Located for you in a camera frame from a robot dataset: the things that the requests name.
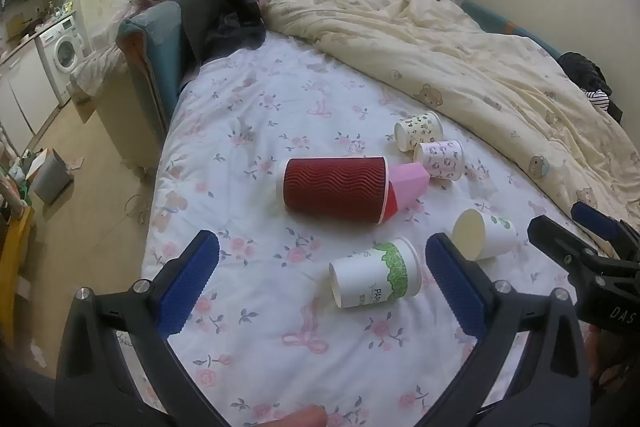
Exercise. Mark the black garment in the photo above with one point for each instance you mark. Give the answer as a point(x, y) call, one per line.
point(585, 69)

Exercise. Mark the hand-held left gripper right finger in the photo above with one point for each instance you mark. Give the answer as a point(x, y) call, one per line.
point(455, 287)

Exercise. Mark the pink paper cup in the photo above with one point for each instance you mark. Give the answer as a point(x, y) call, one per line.
point(410, 182)

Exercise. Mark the yellow plastic object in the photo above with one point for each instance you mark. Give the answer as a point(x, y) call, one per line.
point(15, 267)

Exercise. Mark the cream bear print duvet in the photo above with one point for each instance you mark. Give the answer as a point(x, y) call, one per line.
point(450, 57)

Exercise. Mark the teal padded bed end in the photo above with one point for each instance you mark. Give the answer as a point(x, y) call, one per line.
point(152, 42)

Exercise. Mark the dark clothes pile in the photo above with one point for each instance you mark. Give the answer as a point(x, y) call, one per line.
point(210, 17)

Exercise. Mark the white kitchen cabinet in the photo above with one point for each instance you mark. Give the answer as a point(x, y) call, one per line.
point(22, 92)

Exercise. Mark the cardboard box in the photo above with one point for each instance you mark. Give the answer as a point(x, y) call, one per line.
point(84, 104)

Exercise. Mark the white washing machine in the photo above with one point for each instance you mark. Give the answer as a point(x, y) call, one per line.
point(62, 49)

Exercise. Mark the grey waste bin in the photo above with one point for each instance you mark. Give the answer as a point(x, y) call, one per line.
point(52, 177)

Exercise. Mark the striped cloth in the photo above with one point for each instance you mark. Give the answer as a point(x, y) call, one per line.
point(598, 99)

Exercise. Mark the small cup brown animal print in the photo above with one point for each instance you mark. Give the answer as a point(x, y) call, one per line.
point(420, 129)

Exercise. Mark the small white cup green print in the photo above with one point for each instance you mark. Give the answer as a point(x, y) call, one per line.
point(492, 234)

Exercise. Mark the red ribbed paper cup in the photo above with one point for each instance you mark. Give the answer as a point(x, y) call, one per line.
point(335, 189)

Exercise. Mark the small cup pink animal print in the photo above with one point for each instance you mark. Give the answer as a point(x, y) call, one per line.
point(442, 159)

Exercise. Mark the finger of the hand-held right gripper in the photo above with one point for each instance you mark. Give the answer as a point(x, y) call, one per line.
point(560, 244)
point(595, 218)

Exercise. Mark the patterned folded blanket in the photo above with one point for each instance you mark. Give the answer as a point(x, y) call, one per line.
point(97, 67)

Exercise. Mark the white cup green leaf band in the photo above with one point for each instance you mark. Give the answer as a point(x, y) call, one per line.
point(375, 274)

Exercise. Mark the teal padded bed side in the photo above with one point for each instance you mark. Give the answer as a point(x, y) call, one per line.
point(505, 22)

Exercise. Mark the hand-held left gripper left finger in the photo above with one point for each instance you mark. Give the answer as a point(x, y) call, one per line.
point(190, 287)

